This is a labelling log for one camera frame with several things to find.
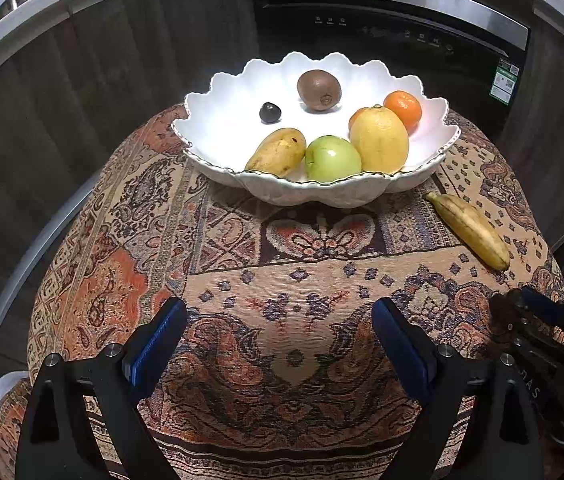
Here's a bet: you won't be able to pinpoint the large yellow citrus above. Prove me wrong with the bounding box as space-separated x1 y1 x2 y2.
350 104 410 173

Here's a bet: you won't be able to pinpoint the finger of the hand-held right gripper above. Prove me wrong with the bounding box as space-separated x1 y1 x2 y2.
521 286 564 341
489 291 533 346

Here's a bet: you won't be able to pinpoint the yellow banana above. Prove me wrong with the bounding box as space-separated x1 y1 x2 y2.
424 192 511 272

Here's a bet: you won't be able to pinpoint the small orange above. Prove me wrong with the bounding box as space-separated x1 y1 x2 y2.
348 107 370 133

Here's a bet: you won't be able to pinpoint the black dishwasher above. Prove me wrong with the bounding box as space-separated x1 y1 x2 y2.
253 0 533 141

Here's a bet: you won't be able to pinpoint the brown kiwi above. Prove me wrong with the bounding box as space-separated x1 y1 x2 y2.
297 69 342 112

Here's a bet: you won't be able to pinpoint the green white sticker label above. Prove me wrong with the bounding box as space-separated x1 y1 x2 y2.
489 57 520 106

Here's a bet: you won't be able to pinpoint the patterned woven tablecloth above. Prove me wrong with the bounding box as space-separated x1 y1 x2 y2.
0 102 564 480

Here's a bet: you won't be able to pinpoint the large orange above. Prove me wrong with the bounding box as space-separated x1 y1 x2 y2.
383 90 422 136

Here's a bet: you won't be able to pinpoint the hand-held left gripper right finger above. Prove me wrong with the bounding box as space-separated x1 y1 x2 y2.
371 296 545 480

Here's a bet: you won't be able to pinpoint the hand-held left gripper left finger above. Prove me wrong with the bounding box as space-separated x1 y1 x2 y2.
14 296 189 480

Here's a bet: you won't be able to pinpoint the green apple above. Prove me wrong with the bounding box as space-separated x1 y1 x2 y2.
305 135 363 183

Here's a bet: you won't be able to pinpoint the dark wood cabinet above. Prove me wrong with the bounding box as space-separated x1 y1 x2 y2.
497 7 564 261
0 0 257 346

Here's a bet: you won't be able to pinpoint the white scalloped bowl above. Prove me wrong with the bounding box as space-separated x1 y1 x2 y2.
171 51 462 208

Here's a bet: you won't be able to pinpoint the yellow mango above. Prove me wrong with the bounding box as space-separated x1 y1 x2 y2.
245 128 307 178

